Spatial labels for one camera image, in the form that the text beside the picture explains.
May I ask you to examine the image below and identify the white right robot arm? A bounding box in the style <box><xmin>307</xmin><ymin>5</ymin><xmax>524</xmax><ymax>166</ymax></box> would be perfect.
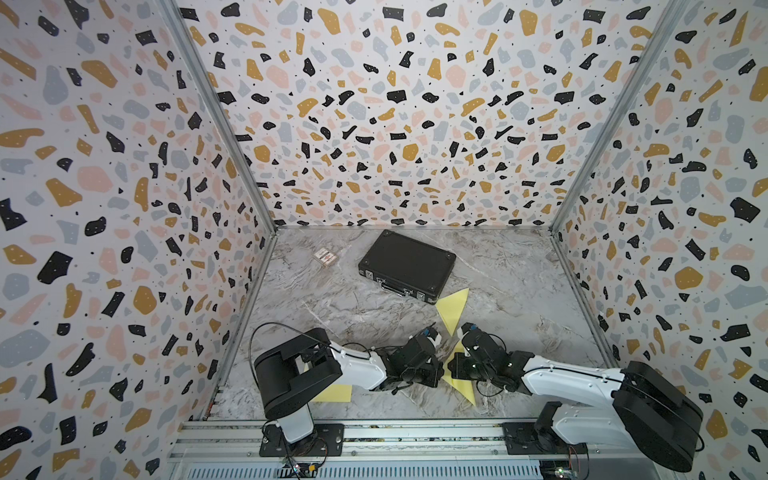
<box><xmin>448</xmin><ymin>323</ymin><xmax>704</xmax><ymax>473</ymax></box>

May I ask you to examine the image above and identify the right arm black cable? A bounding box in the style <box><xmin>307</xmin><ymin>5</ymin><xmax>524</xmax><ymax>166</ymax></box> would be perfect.
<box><xmin>524</xmin><ymin>364</ymin><xmax>704</xmax><ymax>451</ymax></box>

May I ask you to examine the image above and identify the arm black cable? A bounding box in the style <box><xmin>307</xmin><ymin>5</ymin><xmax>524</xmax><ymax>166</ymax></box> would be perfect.
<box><xmin>248</xmin><ymin>322</ymin><xmax>337</xmax><ymax>385</ymax></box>
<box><xmin>524</xmin><ymin>364</ymin><xmax>704</xmax><ymax>451</ymax></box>

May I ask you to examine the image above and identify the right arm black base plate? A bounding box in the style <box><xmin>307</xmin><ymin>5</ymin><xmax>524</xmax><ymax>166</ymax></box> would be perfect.
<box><xmin>501</xmin><ymin>422</ymin><xmax>587</xmax><ymax>455</ymax></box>

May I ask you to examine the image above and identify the black hard carrying case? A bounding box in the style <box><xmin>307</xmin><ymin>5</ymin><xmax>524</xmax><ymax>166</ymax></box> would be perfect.
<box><xmin>358</xmin><ymin>230</ymin><xmax>456</xmax><ymax>305</ymax></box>

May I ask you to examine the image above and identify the playing card box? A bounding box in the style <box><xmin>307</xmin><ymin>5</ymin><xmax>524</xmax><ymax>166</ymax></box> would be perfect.
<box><xmin>313</xmin><ymin>247</ymin><xmax>338</xmax><ymax>267</ymax></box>

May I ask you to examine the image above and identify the aluminium corner post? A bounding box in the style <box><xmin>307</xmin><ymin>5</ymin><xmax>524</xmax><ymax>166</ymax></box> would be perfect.
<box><xmin>156</xmin><ymin>0</ymin><xmax>277</xmax><ymax>238</ymax></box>
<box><xmin>550</xmin><ymin>0</ymin><xmax>689</xmax><ymax>240</ymax></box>

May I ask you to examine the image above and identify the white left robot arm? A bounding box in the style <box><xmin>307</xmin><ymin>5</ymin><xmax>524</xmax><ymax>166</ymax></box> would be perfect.
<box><xmin>249</xmin><ymin>326</ymin><xmax>443</xmax><ymax>446</ymax></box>

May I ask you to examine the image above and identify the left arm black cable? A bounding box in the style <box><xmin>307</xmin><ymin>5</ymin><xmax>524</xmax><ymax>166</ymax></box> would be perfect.
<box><xmin>248</xmin><ymin>322</ymin><xmax>337</xmax><ymax>385</ymax></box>

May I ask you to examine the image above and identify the aluminium mounting rail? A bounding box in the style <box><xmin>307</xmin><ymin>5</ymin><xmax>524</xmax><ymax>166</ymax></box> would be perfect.
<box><xmin>163</xmin><ymin>419</ymin><xmax>662</xmax><ymax>479</ymax></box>

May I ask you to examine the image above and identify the aluminium corner post right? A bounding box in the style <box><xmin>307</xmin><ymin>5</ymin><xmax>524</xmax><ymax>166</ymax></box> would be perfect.
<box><xmin>550</xmin><ymin>0</ymin><xmax>689</xmax><ymax>240</ymax></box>

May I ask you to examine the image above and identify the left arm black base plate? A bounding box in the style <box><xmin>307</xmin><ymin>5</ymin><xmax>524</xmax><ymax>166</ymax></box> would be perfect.
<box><xmin>259</xmin><ymin>423</ymin><xmax>345</xmax><ymax>458</ymax></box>

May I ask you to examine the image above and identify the aluminium corner post left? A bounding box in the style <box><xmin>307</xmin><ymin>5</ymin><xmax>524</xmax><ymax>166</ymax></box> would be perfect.
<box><xmin>156</xmin><ymin>0</ymin><xmax>277</xmax><ymax>238</ymax></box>

